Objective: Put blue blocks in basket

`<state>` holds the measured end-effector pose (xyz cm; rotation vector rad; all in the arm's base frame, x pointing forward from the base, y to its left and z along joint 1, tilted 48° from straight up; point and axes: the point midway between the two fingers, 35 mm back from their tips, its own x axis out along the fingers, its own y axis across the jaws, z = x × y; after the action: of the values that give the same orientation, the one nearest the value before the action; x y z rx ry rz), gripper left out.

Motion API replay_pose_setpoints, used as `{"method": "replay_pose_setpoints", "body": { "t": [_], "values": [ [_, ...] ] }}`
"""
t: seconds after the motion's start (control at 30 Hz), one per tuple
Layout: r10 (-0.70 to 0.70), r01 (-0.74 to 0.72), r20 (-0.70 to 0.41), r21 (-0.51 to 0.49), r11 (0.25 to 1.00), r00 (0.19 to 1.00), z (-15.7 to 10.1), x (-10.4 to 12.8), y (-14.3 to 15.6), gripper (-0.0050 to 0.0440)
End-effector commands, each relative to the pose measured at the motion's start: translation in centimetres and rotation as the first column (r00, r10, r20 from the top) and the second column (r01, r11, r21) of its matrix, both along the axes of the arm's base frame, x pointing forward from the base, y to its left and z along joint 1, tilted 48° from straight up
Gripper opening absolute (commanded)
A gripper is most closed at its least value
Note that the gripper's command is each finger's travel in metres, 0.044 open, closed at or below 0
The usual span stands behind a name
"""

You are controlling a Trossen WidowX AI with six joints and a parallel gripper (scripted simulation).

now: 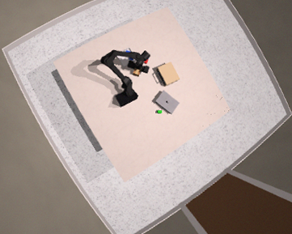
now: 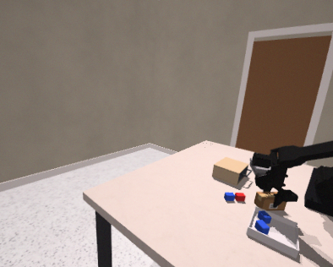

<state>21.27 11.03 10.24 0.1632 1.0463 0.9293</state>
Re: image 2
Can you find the red block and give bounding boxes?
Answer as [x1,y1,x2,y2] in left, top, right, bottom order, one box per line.
[235,193,246,201]

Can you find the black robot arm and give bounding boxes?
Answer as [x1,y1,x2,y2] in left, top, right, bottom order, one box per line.
[252,140,333,195]

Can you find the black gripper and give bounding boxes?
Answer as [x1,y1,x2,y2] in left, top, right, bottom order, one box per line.
[255,169,298,208]

